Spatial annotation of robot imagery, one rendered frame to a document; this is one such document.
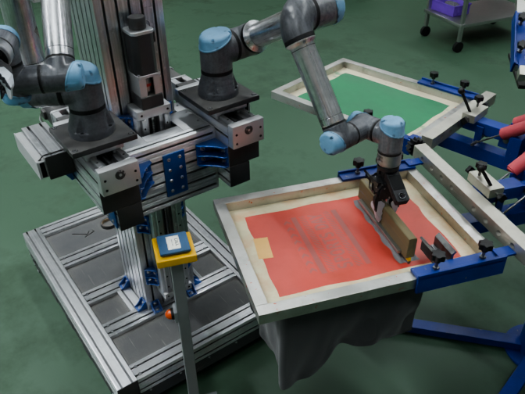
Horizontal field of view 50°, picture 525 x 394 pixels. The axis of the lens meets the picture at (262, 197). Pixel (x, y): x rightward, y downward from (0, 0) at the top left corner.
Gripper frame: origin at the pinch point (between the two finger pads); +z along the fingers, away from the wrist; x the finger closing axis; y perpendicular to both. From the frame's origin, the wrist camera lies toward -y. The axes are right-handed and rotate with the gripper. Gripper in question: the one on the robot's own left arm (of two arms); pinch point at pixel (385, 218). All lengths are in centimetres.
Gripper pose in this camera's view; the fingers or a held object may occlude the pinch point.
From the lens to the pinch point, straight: 193.8
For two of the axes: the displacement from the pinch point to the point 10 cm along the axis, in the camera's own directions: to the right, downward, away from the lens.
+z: 0.2, 8.4, 5.5
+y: -2.9, -5.2, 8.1
